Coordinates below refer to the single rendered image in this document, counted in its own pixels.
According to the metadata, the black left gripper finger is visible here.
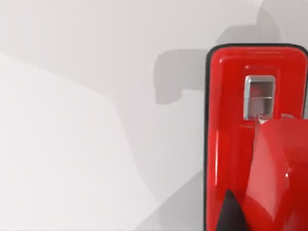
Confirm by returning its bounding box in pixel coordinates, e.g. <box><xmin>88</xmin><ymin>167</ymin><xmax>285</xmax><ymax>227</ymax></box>
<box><xmin>215</xmin><ymin>189</ymin><xmax>248</xmax><ymax>231</ymax></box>

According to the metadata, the red stapler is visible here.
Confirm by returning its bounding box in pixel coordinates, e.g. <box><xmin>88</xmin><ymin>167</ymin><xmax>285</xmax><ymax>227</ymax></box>
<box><xmin>203</xmin><ymin>43</ymin><xmax>308</xmax><ymax>231</ymax></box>

